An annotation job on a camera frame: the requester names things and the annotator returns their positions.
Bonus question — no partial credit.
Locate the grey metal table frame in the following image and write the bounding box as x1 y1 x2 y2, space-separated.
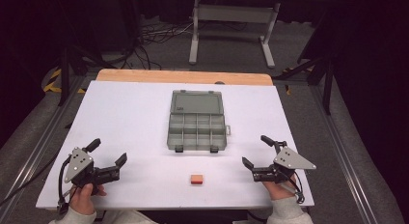
188 0 282 70

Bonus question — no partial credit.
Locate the white table board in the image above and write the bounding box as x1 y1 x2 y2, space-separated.
35 80 315 210

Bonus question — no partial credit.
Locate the bundle of floor cables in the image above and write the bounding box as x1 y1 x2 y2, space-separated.
140 20 195 45

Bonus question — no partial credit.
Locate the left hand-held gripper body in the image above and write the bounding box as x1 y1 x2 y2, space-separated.
63 147 122 189

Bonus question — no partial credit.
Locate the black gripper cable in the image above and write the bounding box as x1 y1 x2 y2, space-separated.
56 154 72 216
283 171 306 205

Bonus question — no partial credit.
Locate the clear grey compartment box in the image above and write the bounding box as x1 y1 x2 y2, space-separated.
166 89 232 154

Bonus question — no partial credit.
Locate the black metal stand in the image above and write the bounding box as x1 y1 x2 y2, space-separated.
275 54 336 116
57 40 109 107

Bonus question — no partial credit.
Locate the aluminium floor rail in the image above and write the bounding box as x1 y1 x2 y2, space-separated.
309 85 380 224
0 73 85 215

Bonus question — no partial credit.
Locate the yellow black floor tape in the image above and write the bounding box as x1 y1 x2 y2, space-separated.
42 68 87 95

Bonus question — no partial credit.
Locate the person's right hand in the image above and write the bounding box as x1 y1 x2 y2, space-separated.
262 175 297 202

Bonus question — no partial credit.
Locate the person's left hand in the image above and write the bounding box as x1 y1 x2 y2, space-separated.
68 183 107 216

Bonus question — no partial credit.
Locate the person's lap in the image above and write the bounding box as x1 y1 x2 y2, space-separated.
95 210 159 224

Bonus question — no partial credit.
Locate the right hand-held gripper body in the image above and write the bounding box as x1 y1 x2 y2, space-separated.
251 146 317 184

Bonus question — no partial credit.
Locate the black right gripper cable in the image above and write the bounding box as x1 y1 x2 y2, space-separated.
283 171 306 205

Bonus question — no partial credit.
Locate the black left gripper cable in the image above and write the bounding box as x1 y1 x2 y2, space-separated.
56 154 72 216

